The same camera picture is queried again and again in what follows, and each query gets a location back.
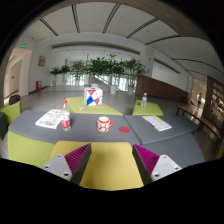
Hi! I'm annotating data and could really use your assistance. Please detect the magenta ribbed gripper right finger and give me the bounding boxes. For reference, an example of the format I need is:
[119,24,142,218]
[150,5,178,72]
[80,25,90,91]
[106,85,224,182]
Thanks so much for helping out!
[132,144,181,185]

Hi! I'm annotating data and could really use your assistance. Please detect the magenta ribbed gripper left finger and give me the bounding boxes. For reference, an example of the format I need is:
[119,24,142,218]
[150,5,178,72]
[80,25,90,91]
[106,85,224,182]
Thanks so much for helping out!
[42,143,92,185]

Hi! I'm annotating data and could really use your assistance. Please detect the clear water bottle red label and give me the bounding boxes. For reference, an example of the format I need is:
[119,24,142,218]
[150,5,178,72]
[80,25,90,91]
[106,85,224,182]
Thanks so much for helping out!
[62,99,71,131]

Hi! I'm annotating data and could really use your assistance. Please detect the far clear water bottle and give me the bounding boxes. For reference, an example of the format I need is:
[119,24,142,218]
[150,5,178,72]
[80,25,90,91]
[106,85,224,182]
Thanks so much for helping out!
[141,93,147,108]

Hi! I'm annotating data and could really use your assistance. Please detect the yellow booklet on right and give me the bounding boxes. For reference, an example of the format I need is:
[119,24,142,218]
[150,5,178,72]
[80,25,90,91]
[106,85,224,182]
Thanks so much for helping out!
[143,116,172,132]

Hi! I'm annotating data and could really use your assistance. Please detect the red round coaster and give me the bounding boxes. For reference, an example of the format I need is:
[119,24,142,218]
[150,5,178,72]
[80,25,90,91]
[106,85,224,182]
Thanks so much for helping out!
[119,126,130,133]

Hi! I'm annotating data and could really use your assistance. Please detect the open magazine on left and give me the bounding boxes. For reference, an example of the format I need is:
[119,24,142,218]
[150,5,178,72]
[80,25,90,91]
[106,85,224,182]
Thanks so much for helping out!
[35,109,62,129]

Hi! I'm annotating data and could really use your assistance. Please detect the red and white patterned mug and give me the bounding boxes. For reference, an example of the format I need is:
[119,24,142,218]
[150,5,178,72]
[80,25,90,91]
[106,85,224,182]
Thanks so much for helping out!
[97,116,113,133]

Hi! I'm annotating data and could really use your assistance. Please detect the wooden bench on right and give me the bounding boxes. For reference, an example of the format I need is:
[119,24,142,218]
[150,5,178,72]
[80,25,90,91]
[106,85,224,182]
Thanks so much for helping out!
[176,105,222,141]

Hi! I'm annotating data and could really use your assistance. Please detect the white red blue geometric box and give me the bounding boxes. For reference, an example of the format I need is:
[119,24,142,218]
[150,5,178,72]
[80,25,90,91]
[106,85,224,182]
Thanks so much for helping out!
[84,87,103,106]

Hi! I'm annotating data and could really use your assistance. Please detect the brown reception counter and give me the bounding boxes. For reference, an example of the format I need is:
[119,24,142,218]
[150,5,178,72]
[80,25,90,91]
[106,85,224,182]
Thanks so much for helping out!
[135,76,188,102]

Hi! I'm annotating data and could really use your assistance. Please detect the person in white shirt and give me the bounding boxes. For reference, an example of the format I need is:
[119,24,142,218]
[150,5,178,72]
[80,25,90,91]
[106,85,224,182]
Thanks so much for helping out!
[197,93,202,107]

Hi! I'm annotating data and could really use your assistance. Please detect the red fire extinguisher box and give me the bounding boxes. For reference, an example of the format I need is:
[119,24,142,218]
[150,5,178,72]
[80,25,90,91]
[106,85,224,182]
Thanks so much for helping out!
[36,81,41,92]

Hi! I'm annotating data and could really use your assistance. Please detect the dark office chair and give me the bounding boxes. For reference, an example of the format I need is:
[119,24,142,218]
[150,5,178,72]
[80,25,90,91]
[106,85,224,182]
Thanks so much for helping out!
[9,94,21,105]

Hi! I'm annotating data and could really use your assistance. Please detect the row of potted green plants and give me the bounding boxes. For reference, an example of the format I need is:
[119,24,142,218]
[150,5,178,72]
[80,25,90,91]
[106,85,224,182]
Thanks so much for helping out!
[50,54,145,91]

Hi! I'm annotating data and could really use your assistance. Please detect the framed picture on wall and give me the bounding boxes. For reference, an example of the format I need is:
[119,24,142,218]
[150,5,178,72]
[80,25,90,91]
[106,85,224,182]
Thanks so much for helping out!
[38,56,46,67]

